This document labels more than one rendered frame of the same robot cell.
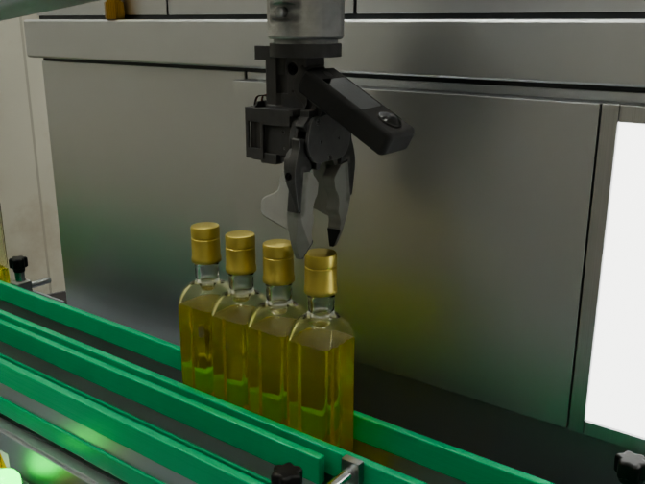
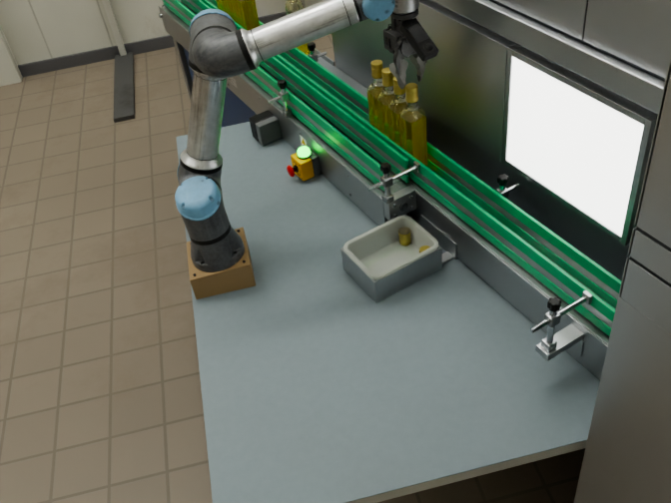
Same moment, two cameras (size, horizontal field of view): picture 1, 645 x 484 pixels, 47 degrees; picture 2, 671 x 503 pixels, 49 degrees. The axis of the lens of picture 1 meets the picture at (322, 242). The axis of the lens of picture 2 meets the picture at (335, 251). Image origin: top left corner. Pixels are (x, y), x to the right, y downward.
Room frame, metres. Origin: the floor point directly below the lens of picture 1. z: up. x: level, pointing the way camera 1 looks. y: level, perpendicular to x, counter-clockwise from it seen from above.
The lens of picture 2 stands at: (-0.94, -0.56, 2.19)
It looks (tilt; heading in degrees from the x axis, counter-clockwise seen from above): 42 degrees down; 27
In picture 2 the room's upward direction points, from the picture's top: 8 degrees counter-clockwise
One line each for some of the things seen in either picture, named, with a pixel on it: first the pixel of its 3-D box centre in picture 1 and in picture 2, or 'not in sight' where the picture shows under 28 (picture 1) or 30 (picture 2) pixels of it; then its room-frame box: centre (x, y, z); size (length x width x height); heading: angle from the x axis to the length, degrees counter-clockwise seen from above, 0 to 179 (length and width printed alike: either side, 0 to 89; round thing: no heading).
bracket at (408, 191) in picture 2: not in sight; (400, 204); (0.62, 0.01, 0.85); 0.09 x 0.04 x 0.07; 143
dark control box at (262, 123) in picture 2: not in sight; (265, 128); (0.97, 0.63, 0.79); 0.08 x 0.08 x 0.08; 53
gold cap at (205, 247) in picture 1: (205, 242); (376, 69); (0.85, 0.14, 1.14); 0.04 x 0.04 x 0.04
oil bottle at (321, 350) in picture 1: (321, 402); (413, 139); (0.74, 0.00, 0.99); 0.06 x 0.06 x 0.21; 54
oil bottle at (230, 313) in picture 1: (244, 374); (390, 122); (0.81, 0.09, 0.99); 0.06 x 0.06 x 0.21; 54
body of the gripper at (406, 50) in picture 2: (299, 105); (403, 30); (0.76, 0.02, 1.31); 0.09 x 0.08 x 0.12; 54
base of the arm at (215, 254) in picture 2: not in sight; (214, 241); (0.30, 0.45, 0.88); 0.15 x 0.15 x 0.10
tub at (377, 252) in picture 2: not in sight; (390, 255); (0.45, -0.01, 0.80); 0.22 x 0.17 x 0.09; 143
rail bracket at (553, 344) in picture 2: not in sight; (557, 330); (0.21, -0.49, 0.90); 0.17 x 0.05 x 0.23; 143
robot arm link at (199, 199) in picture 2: not in sight; (201, 207); (0.31, 0.46, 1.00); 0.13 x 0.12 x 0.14; 33
